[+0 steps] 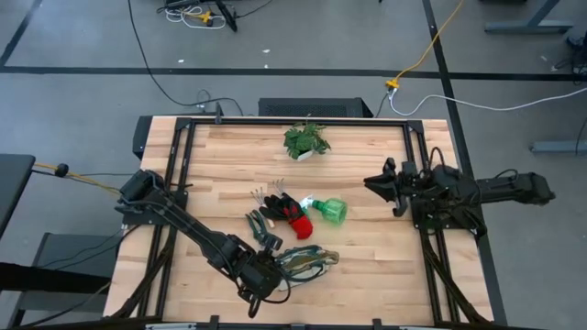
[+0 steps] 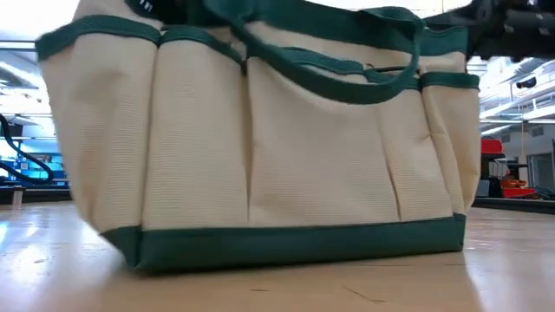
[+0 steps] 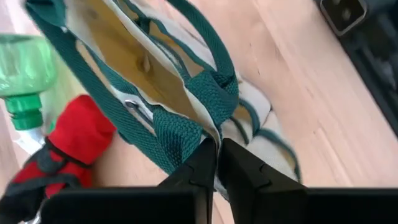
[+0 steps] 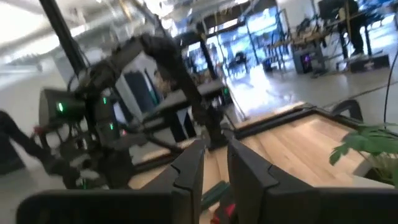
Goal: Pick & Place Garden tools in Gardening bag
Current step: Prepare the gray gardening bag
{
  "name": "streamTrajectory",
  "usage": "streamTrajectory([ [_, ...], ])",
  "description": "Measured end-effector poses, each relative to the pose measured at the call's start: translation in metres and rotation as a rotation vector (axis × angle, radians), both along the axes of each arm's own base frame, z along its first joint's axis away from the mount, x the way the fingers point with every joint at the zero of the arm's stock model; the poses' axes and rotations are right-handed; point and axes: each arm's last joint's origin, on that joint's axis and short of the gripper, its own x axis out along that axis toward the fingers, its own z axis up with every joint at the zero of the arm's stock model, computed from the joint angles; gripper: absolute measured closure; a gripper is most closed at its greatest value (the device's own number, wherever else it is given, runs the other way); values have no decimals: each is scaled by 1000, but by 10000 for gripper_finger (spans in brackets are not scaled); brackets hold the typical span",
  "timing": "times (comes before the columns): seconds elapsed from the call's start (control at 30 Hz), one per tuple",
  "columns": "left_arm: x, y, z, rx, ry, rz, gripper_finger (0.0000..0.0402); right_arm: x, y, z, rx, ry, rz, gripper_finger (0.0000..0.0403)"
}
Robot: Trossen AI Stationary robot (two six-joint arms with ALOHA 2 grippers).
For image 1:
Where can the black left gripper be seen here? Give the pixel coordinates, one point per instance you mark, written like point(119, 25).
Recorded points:
point(261, 277)

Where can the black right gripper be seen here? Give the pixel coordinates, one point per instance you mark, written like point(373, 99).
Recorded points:
point(400, 185)

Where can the beige green-trimmed gardening bag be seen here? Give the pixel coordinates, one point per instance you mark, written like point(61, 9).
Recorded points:
point(307, 266)

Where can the green pruning shears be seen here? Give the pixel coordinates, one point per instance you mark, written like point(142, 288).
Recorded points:
point(259, 227)

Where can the green spray bottle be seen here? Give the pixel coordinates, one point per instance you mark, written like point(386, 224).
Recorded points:
point(330, 211)

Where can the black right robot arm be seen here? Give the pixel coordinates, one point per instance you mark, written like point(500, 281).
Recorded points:
point(504, 188)

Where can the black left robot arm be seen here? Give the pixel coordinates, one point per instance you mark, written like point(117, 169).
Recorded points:
point(192, 224)

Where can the black and red glove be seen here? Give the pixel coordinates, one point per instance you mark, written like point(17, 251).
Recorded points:
point(291, 212)

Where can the small potted green plant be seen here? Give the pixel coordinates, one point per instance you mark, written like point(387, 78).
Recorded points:
point(305, 139)

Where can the silver aluminium strip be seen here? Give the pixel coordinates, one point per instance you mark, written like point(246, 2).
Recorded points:
point(169, 326)
point(419, 328)

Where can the grey desk foot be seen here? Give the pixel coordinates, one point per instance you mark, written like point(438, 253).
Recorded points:
point(557, 146)
point(527, 26)

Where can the black side desk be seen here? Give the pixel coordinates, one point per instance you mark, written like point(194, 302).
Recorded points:
point(14, 183)

